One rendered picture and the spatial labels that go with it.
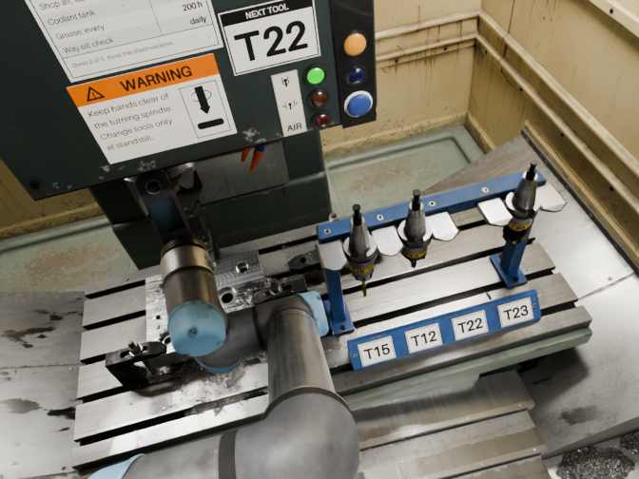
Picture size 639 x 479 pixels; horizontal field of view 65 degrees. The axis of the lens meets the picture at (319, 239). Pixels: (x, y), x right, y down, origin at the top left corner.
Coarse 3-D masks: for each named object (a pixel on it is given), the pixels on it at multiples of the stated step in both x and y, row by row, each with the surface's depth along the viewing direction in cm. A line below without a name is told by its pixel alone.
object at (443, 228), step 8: (432, 216) 99; (440, 216) 99; (448, 216) 99; (432, 224) 98; (440, 224) 98; (448, 224) 97; (432, 232) 97; (440, 232) 96; (448, 232) 96; (456, 232) 96; (448, 240) 96
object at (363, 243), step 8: (352, 224) 90; (360, 224) 90; (352, 232) 91; (360, 232) 91; (368, 232) 93; (352, 240) 93; (360, 240) 92; (368, 240) 93; (352, 248) 94; (360, 248) 93; (368, 248) 94
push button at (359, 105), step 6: (354, 96) 61; (360, 96) 61; (366, 96) 61; (348, 102) 61; (354, 102) 61; (360, 102) 61; (366, 102) 61; (348, 108) 61; (354, 108) 61; (360, 108) 62; (366, 108) 62; (354, 114) 62; (360, 114) 62
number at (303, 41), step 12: (264, 24) 52; (276, 24) 52; (288, 24) 53; (300, 24) 53; (264, 36) 53; (276, 36) 53; (288, 36) 54; (300, 36) 54; (264, 48) 54; (276, 48) 54; (288, 48) 55; (300, 48) 55; (312, 48) 55
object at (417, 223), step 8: (408, 208) 92; (408, 216) 92; (416, 216) 91; (424, 216) 93; (408, 224) 94; (416, 224) 93; (424, 224) 94; (408, 232) 95; (416, 232) 94; (424, 232) 95
